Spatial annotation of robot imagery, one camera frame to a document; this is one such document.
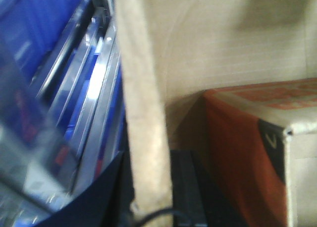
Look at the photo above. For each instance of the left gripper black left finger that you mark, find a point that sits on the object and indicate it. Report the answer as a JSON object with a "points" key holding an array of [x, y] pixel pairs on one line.
{"points": [[103, 203]]}

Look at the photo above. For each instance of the stainless steel shelf rail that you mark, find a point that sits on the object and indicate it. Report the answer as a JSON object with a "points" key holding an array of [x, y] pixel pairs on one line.
{"points": [[82, 89]]}

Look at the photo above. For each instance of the large brown cardboard box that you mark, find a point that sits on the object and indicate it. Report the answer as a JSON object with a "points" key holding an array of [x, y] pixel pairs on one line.
{"points": [[174, 49]]}

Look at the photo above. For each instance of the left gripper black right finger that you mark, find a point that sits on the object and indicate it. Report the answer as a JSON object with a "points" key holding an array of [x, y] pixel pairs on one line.
{"points": [[197, 196]]}

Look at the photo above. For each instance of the blue plastic bin upper left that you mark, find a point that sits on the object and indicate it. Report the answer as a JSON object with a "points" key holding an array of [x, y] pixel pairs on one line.
{"points": [[31, 28]]}

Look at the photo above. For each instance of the orange carton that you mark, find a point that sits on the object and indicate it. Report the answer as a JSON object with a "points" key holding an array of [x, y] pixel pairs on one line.
{"points": [[263, 145]]}

